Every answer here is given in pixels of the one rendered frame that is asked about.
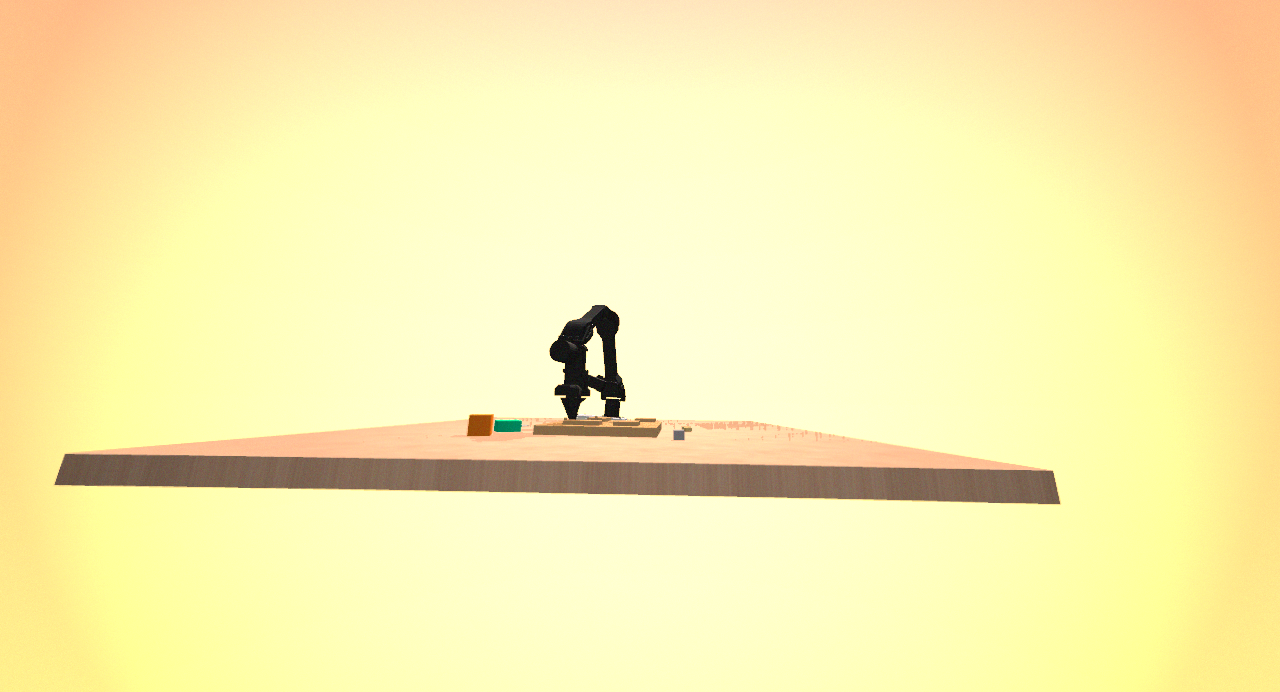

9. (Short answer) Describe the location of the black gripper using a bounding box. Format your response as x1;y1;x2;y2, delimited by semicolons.
554;365;591;420

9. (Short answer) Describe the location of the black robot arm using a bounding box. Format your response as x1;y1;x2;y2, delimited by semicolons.
549;304;626;418

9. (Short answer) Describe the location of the orange block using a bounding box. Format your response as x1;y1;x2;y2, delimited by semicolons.
467;414;494;436

